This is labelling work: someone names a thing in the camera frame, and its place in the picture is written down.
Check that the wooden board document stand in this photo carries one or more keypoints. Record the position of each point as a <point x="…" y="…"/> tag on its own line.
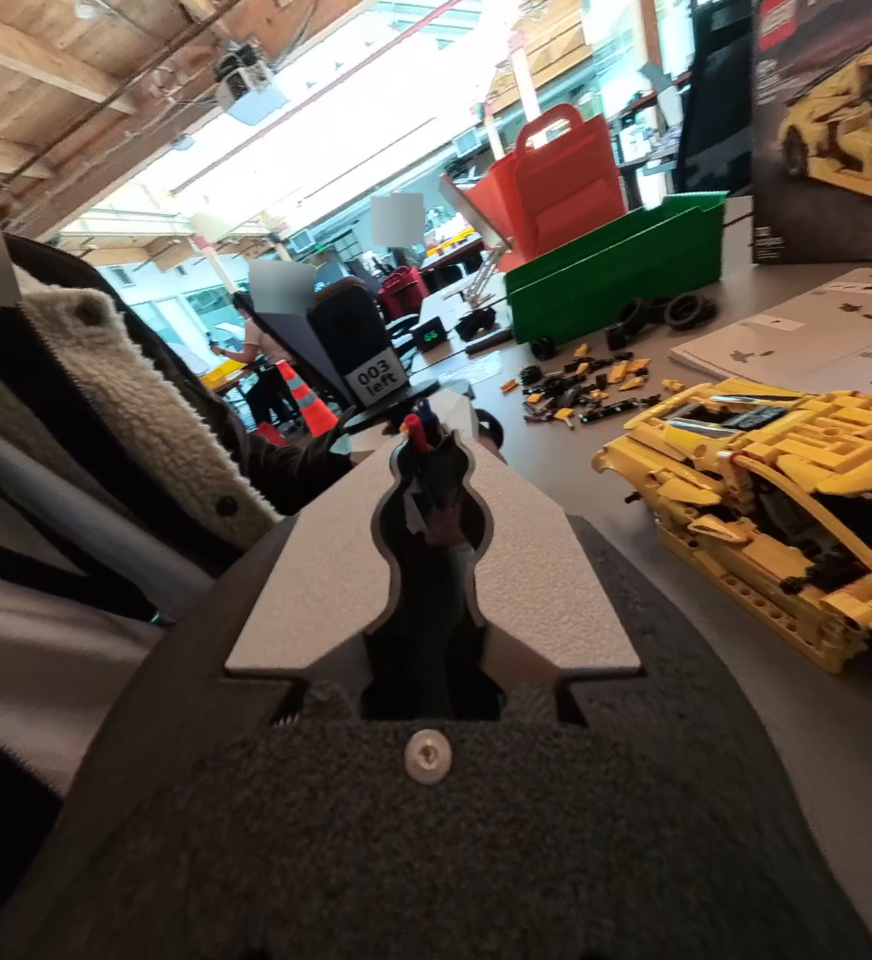
<point x="481" y="247"/>

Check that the open instruction booklet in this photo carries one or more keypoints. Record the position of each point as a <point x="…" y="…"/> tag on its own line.
<point x="796" y="330"/>

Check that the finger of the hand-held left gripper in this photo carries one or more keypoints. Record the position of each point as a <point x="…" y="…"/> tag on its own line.
<point x="353" y="444"/>
<point x="457" y="416"/>

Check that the grey desk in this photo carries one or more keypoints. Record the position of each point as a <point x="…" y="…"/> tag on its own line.
<point x="593" y="487"/>

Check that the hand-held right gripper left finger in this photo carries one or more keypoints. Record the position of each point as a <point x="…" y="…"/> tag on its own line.
<point x="308" y="600"/>

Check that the small yellow black brick assembly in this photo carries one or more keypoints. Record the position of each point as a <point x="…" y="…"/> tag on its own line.
<point x="439" y="472"/>

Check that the grey ceiling mounted unit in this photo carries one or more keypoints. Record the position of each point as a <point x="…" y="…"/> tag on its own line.
<point x="244" y="82"/>

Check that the black rounded desk object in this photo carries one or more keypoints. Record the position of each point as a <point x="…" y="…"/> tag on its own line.
<point x="475" y="324"/>

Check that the black toy tire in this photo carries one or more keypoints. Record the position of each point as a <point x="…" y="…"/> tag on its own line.
<point x="691" y="311"/>
<point x="618" y="337"/>
<point x="642" y="315"/>
<point x="543" y="348"/>

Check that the dark brown flat bar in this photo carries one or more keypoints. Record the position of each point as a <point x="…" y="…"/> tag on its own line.
<point x="490" y="341"/>

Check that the red tote bag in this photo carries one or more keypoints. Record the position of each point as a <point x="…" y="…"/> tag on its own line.
<point x="556" y="187"/>

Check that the red brick pin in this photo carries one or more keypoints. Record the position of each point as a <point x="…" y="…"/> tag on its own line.
<point x="415" y="435"/>

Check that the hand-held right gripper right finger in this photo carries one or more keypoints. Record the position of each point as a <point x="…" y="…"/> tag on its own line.
<point x="556" y="600"/>

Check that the person's left hand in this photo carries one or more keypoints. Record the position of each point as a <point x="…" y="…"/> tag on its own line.
<point x="447" y="531"/>

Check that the person's left forearm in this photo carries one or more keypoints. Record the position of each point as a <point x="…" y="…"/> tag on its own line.
<point x="301" y="472"/>

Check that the person's torso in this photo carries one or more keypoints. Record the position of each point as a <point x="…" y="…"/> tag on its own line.
<point x="68" y="450"/>

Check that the orange traffic cone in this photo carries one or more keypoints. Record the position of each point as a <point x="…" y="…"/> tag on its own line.
<point x="308" y="401"/>

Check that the pile of loose brick pieces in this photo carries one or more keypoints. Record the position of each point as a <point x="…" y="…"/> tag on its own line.
<point x="586" y="390"/>

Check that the clear plastic bag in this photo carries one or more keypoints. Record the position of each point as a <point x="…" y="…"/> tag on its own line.
<point x="466" y="367"/>

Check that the yellow brick toy car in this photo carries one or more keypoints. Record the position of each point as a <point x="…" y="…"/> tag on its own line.
<point x="766" y="510"/>

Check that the toy car box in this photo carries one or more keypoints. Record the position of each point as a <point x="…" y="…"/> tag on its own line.
<point x="833" y="150"/>

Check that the green low storage bin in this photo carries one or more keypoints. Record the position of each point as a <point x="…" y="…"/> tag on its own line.
<point x="616" y="277"/>

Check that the small green digit clock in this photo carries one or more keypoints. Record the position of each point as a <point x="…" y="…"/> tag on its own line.
<point x="430" y="335"/>

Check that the black flat panel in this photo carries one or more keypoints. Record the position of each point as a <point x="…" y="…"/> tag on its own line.
<point x="293" y="352"/>

